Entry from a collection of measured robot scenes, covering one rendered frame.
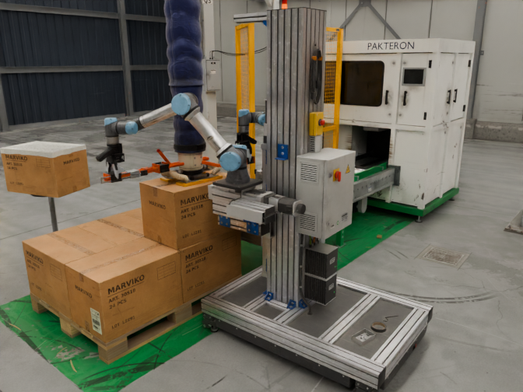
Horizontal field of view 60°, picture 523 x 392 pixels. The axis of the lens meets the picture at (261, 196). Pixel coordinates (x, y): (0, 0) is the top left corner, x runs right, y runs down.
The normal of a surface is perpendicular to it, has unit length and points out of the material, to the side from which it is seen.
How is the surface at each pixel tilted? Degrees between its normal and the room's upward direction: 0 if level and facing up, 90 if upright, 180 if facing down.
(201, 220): 89
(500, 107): 90
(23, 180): 90
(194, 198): 89
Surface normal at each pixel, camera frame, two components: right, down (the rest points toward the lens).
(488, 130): -0.61, 0.23
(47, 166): -0.37, 0.26
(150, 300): 0.77, 0.18
